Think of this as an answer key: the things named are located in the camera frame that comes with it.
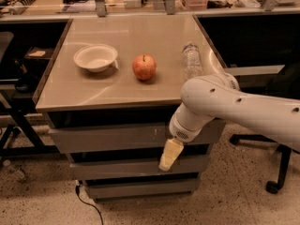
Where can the black desk frame left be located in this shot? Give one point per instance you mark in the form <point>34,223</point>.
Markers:
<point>24,69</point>

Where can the grey bottom drawer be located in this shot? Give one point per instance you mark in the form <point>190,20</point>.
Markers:
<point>142,188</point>

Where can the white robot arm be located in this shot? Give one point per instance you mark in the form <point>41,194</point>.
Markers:
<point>213,96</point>

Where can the grey middle drawer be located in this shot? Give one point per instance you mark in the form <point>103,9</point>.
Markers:
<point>136,167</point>

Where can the red apple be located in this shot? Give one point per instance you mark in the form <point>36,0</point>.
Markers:
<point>144,67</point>

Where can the clear plastic water bottle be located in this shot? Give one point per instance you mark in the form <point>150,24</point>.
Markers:
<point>191,61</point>

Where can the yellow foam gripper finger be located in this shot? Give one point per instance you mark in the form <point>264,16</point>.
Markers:
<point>172,150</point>

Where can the white paper bowl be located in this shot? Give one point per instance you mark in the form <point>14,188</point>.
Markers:
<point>95,58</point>

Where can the grey drawer cabinet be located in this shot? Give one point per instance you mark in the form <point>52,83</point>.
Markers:
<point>75,97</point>

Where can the grey top drawer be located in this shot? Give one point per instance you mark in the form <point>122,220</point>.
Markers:
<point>109,138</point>

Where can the grey drawer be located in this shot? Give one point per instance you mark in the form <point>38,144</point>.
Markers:
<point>142,188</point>
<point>109,138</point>
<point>136,167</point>

